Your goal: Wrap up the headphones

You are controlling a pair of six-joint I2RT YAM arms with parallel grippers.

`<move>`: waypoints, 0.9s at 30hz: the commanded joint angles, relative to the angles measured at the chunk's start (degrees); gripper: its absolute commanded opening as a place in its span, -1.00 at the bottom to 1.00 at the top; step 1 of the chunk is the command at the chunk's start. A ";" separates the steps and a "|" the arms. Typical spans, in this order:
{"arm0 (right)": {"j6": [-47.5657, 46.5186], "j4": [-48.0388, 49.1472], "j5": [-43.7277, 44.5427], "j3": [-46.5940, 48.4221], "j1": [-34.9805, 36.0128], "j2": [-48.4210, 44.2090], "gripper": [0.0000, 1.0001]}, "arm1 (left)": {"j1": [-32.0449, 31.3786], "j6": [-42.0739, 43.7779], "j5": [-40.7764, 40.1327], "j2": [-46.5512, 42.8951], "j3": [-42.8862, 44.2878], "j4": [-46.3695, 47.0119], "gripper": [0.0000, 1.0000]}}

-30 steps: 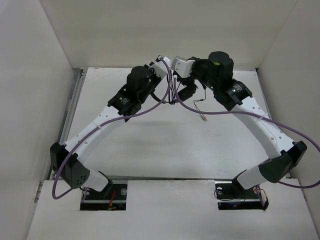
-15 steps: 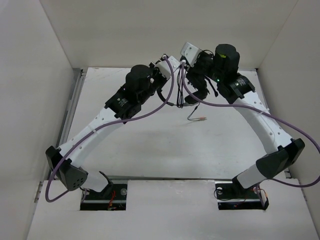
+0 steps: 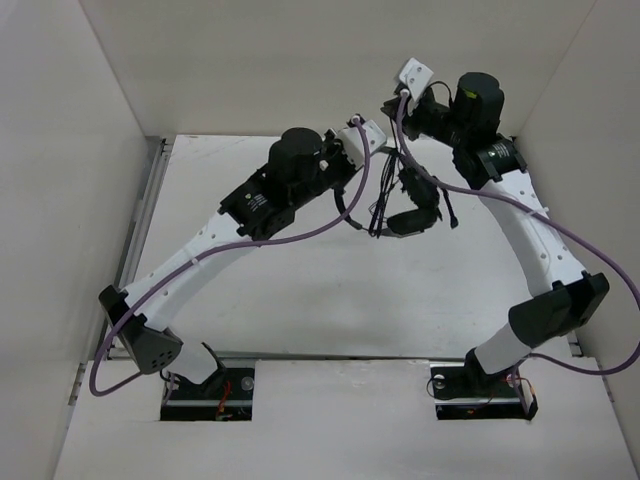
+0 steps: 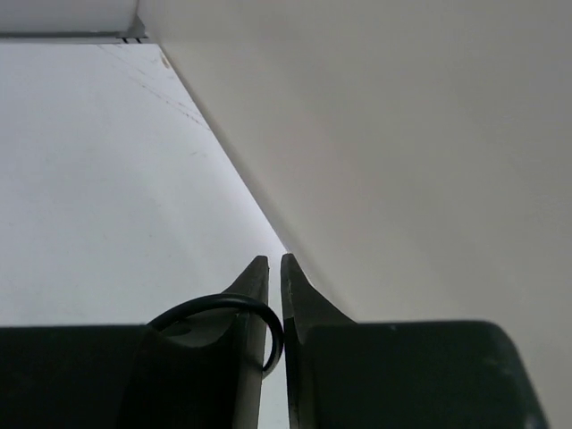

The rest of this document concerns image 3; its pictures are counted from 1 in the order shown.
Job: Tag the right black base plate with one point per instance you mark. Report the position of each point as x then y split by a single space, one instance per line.
505 397

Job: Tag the black headphones with cable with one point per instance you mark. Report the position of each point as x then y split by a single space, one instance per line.
424 195

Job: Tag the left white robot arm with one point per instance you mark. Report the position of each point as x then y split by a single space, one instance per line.
141 313

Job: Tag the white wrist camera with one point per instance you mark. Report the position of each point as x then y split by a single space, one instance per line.
355 140
415 77

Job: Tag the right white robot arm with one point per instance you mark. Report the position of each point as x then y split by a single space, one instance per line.
563 294

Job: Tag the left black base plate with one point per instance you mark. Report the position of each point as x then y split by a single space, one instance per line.
230 401

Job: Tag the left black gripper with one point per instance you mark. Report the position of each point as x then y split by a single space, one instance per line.
333 145

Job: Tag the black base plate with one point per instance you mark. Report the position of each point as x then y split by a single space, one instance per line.
505 397
230 401

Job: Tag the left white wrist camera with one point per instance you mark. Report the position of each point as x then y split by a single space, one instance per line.
355 140

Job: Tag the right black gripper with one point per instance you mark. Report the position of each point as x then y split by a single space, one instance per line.
413 113

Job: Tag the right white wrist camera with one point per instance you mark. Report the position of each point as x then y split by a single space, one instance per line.
415 77

